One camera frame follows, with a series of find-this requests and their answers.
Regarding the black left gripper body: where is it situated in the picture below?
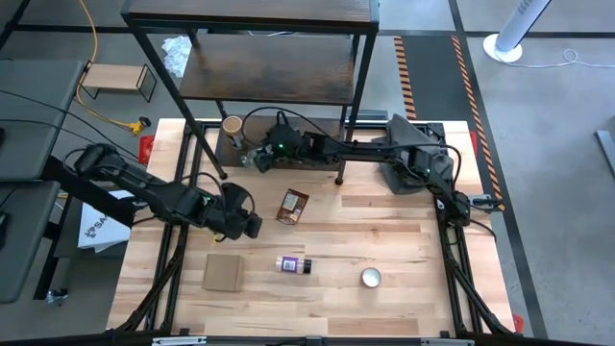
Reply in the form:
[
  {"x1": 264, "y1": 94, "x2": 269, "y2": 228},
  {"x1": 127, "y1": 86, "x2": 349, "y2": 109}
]
[{"x1": 205, "y1": 182, "x2": 257, "y2": 241}]

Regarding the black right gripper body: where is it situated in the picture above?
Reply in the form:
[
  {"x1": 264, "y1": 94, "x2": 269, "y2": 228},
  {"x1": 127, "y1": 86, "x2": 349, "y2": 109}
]
[{"x1": 262, "y1": 123, "x2": 309, "y2": 170}]

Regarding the brown orange spice pouch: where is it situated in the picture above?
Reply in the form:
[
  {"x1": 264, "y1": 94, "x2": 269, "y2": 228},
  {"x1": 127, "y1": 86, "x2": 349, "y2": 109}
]
[{"x1": 276, "y1": 187, "x2": 310, "y2": 226}]

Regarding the tan lid spice jar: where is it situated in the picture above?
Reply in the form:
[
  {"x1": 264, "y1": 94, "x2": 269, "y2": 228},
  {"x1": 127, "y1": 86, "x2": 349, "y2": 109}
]
[{"x1": 221, "y1": 114, "x2": 244, "y2": 150}]

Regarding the purple label spice bottle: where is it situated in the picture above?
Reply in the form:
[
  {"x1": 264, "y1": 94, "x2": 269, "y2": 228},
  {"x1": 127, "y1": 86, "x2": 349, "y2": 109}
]
[{"x1": 274, "y1": 256, "x2": 313, "y2": 276}]

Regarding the black metal wood shelf unit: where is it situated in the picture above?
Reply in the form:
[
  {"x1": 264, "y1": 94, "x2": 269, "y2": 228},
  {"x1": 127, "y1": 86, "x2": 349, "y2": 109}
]
[{"x1": 119, "y1": 0, "x2": 381, "y2": 186}]

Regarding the tan cardboard box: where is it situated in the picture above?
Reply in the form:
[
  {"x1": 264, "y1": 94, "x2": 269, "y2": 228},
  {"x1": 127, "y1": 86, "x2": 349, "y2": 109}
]
[{"x1": 200, "y1": 253, "x2": 245, "y2": 293}]

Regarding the grey cloth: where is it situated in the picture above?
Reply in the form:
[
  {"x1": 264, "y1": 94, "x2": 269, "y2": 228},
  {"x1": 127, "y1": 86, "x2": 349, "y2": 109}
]
[{"x1": 374, "y1": 113, "x2": 455, "y2": 196}]

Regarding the small white round tin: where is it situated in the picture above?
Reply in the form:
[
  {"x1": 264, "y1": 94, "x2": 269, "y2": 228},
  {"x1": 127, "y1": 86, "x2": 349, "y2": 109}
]
[{"x1": 360, "y1": 266, "x2": 382, "y2": 289}]

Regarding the white logo bag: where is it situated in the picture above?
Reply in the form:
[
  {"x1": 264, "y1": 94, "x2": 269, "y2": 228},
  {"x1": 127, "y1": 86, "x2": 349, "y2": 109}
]
[{"x1": 76, "y1": 189, "x2": 135, "y2": 254}]

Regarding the white crumpled plastic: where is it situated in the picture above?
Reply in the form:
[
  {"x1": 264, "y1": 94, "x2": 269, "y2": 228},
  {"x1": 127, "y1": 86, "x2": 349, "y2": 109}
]
[{"x1": 160, "y1": 35, "x2": 195, "y2": 81}]

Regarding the black hazard stripe floor mat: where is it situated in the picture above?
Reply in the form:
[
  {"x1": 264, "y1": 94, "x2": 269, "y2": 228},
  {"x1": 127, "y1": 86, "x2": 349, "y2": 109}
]
[{"x1": 392, "y1": 34, "x2": 506, "y2": 212}]

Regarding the silver caster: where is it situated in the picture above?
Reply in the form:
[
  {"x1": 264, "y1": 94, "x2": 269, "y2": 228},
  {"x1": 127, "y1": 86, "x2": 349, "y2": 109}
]
[{"x1": 45, "y1": 287, "x2": 69, "y2": 307}]

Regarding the grey desk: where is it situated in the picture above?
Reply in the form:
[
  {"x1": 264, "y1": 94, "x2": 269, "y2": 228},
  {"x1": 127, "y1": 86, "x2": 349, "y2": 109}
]
[
  {"x1": 0, "y1": 181, "x2": 62, "y2": 306},
  {"x1": 0, "y1": 59, "x2": 85, "y2": 184}
]

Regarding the white tower fan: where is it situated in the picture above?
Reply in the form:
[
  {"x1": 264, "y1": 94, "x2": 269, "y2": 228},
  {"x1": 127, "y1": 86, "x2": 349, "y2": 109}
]
[{"x1": 481, "y1": 0, "x2": 554, "y2": 64}]

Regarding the grey metal bar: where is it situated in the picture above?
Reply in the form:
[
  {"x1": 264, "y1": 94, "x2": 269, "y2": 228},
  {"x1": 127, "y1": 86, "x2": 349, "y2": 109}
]
[{"x1": 594, "y1": 129, "x2": 615, "y2": 179}]

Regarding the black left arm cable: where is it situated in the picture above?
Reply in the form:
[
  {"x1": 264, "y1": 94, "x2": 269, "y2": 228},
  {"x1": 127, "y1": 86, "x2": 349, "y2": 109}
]
[{"x1": 191, "y1": 171, "x2": 257, "y2": 213}]

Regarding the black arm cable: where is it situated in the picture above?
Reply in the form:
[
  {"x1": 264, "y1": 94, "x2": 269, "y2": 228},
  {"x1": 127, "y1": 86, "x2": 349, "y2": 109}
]
[
  {"x1": 191, "y1": 171, "x2": 257, "y2": 213},
  {"x1": 239, "y1": 106, "x2": 457, "y2": 193}
]

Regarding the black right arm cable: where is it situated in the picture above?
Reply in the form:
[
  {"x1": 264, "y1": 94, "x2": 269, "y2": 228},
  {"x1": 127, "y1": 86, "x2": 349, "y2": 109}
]
[{"x1": 239, "y1": 106, "x2": 457, "y2": 193}]

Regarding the yellow cable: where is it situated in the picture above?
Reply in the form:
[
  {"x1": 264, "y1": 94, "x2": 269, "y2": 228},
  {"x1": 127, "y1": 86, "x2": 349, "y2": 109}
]
[{"x1": 74, "y1": 0, "x2": 153, "y2": 136}]

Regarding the silver metal bracket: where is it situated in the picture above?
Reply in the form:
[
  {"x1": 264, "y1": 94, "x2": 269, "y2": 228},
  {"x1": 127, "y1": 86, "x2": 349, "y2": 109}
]
[
  {"x1": 420, "y1": 337, "x2": 475, "y2": 346},
  {"x1": 152, "y1": 336, "x2": 208, "y2": 346}
]

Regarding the black table rig frame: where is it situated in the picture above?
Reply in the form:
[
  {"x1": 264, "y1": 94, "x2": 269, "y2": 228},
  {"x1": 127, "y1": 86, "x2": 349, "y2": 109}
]
[{"x1": 108, "y1": 119, "x2": 519, "y2": 346}]

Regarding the small wood wire riser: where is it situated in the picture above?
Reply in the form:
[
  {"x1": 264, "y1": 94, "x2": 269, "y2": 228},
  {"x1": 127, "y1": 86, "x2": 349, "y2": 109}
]
[{"x1": 78, "y1": 61, "x2": 159, "y2": 104}]

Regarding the white fan cable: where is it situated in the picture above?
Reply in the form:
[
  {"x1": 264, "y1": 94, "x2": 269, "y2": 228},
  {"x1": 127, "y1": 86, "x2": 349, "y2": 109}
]
[{"x1": 499, "y1": 46, "x2": 615, "y2": 70}]

